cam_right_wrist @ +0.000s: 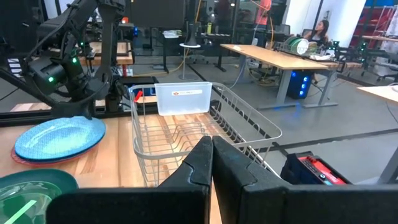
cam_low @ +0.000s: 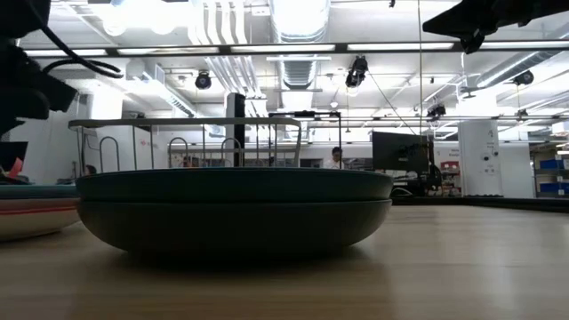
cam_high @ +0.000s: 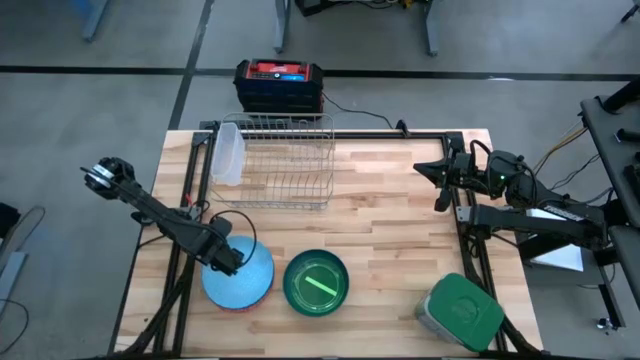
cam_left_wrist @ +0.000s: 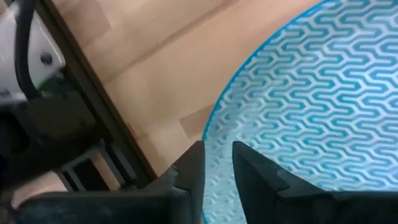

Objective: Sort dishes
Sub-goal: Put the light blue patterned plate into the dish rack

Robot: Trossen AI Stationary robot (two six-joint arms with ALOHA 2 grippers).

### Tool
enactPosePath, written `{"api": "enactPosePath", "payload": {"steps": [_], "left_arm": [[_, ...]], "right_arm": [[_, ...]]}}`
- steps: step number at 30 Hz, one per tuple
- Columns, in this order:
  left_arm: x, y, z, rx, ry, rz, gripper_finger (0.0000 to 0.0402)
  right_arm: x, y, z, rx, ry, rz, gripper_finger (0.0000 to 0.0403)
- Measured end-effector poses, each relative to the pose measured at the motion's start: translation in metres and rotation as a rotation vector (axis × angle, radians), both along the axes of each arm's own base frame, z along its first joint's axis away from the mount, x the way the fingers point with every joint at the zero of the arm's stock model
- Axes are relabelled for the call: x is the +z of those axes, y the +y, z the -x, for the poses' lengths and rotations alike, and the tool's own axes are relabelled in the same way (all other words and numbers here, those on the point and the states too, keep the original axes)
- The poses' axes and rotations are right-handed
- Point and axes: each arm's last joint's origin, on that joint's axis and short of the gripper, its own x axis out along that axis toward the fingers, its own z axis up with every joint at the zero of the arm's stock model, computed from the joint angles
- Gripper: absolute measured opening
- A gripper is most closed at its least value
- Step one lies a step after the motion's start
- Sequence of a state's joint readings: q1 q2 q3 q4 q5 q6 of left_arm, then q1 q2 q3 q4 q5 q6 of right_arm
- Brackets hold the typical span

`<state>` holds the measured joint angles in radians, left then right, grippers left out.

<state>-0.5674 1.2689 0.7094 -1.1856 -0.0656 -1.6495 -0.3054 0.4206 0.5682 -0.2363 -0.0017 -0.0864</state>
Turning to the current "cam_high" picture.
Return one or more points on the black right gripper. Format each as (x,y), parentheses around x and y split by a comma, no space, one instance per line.
(462,172)

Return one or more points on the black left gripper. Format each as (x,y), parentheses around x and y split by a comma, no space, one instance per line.
(222,255)

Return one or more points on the light blue patterned plate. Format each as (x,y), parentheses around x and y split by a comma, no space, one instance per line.
(250,285)

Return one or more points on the green glossy shallow bowl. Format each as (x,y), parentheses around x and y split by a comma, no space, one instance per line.
(300,300)

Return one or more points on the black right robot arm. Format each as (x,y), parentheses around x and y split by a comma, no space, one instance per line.
(530,220)

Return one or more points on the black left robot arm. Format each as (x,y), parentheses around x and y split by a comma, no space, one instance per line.
(150,205)

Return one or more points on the bright green tape strip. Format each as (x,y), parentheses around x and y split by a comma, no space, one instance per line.
(321,286)

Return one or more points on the green lidded container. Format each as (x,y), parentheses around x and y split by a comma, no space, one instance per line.
(465,310)

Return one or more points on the white paper sheet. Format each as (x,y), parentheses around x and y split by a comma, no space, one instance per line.
(565,257)

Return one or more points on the red black power station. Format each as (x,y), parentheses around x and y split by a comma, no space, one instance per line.
(277,95)

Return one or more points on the grey side table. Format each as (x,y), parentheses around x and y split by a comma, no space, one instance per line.
(607,150)

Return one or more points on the black equipment under desk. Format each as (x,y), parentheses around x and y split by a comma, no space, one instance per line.
(320,5)

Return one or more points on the small metal caster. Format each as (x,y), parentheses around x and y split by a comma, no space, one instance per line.
(605,324)

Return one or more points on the black furniture leg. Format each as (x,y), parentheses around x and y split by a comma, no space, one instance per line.
(632,10)

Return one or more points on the blue grey desk leg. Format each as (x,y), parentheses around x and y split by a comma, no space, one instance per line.
(95,20)

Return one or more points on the silver mounting bracket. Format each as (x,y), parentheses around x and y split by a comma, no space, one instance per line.
(462,214)

